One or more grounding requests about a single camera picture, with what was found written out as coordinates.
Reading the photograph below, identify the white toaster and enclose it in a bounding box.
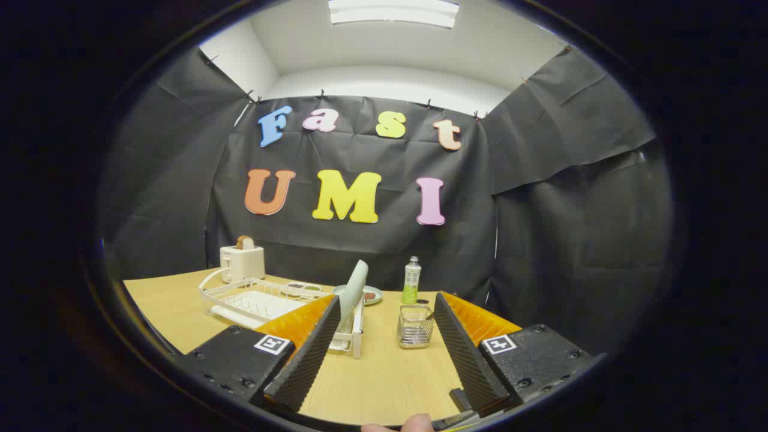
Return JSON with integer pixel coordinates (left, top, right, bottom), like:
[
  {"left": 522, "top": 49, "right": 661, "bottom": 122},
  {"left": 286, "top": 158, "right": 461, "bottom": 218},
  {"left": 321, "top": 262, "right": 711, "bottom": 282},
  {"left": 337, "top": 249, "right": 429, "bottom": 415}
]
[{"left": 220, "top": 245, "right": 265, "bottom": 284}]

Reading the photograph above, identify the white wire dish rack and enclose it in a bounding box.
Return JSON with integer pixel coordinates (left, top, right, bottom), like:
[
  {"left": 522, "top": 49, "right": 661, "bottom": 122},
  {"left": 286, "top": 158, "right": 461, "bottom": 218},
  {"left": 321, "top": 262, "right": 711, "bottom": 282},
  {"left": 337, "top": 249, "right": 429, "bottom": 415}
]
[{"left": 199, "top": 267, "right": 365, "bottom": 359}]

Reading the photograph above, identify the pale green plate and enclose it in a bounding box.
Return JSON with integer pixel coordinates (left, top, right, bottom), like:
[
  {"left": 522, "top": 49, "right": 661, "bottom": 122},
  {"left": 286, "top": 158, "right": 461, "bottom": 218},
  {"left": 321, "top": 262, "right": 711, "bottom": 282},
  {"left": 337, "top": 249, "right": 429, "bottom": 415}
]
[{"left": 339, "top": 259, "right": 369, "bottom": 334}]

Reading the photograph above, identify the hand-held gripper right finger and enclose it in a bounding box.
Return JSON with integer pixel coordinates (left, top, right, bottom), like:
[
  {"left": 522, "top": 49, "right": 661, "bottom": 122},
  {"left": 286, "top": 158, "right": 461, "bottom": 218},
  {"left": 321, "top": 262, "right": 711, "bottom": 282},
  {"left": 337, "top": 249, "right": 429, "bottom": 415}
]
[{"left": 433, "top": 292, "right": 595, "bottom": 418}]

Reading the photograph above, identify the metal wire basket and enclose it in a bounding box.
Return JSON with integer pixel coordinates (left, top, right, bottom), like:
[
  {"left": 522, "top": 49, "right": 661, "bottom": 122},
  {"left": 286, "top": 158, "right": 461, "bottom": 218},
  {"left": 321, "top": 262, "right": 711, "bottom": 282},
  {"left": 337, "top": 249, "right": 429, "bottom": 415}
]
[{"left": 397, "top": 304, "right": 435, "bottom": 349}]

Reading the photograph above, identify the plate with food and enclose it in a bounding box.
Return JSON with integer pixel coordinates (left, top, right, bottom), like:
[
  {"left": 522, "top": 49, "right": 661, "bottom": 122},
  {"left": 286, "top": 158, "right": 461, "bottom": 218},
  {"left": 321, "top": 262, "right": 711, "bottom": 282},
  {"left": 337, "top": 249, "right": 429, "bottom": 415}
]
[{"left": 334, "top": 284, "right": 383, "bottom": 306}]

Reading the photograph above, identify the green label bottle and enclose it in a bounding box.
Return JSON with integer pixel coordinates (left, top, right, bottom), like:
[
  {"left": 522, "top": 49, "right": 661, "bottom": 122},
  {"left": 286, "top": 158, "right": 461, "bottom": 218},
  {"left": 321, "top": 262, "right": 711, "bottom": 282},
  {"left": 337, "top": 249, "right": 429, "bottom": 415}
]
[{"left": 403, "top": 256, "right": 422, "bottom": 305}]

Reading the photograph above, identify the ceiling light panel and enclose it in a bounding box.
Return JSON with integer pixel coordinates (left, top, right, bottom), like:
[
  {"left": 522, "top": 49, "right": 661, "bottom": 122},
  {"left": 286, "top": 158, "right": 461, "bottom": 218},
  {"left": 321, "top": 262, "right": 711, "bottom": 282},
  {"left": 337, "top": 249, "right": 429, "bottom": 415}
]
[{"left": 328, "top": 0, "right": 460, "bottom": 29}]

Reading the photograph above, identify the black backdrop cloth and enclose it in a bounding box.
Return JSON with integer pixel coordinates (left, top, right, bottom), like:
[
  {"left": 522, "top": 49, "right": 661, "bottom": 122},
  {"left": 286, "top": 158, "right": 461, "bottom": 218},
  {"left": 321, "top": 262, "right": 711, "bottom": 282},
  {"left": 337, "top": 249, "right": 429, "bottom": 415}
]
[{"left": 99, "top": 45, "right": 673, "bottom": 355}]

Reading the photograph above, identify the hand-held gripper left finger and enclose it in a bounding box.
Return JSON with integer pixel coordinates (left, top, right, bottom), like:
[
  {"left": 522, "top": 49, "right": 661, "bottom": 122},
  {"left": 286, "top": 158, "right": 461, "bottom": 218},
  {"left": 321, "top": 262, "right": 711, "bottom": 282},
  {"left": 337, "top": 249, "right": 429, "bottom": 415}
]
[{"left": 180, "top": 294, "right": 341, "bottom": 415}]

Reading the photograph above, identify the small white sauce tray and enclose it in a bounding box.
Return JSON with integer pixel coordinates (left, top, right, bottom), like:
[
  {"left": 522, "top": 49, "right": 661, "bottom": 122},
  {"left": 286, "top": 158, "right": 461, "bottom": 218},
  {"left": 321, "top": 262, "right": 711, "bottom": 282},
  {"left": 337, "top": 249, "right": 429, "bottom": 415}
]
[{"left": 282, "top": 281, "right": 325, "bottom": 299}]

